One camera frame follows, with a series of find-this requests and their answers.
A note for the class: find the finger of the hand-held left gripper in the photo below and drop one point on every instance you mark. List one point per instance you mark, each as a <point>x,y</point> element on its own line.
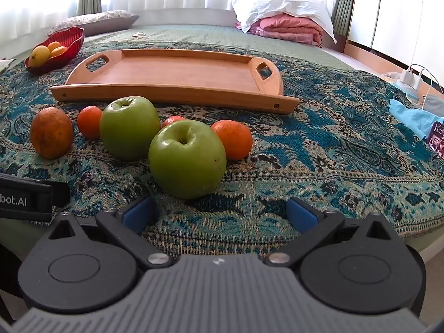
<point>60,196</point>

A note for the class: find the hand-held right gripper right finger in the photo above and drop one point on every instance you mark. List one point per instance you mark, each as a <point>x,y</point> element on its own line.
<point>302,212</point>

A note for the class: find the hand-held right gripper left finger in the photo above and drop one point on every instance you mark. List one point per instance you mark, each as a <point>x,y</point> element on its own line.
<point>138,212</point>

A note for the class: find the mottled brownish orange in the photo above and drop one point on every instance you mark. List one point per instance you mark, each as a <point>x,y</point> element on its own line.
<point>52,132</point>

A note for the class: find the green apple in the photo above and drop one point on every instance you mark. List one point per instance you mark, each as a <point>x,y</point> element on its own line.
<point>130,128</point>
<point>187,159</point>

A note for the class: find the small tangerine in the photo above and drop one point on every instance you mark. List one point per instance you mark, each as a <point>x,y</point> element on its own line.
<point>88,122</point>
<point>171,120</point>

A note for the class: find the teal paisley blanket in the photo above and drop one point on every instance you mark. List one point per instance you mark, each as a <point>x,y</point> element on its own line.
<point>329,145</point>

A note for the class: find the round orange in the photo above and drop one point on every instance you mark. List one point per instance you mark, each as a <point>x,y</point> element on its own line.
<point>236,139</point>

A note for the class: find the crumpled white paper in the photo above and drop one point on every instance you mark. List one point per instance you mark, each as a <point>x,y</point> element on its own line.
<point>6,65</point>

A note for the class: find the yellow mango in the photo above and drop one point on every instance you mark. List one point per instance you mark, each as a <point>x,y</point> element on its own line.
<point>38,56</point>

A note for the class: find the light blue cloth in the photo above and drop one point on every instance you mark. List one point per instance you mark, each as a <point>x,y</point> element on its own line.
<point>409,116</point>

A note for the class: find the small orange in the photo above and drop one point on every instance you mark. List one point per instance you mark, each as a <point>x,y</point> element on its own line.
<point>59,52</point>
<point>53,46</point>

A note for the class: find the smartphone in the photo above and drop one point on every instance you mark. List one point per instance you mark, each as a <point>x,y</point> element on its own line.
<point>437,140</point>

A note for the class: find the red leaf-shaped bowl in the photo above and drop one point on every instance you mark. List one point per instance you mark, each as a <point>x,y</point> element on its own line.
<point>71,41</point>

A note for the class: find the light blue round base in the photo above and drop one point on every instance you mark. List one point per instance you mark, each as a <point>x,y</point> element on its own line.
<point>404,88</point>

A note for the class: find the white charger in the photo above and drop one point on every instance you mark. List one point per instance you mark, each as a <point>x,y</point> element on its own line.
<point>412,78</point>

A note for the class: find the floral pillow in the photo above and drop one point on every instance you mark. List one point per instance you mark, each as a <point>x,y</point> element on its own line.
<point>97,20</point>

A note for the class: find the folded pink blanket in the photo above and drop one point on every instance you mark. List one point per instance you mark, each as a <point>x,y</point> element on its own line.
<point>291,29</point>

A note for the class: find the green quilted mat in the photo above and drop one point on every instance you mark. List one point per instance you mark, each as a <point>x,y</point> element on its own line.
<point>215,36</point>

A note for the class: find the white and pink bedding pile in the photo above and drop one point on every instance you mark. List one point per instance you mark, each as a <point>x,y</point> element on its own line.
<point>277,5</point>

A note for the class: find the white wardrobe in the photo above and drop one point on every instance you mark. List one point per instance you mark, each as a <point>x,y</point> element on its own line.
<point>399,7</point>

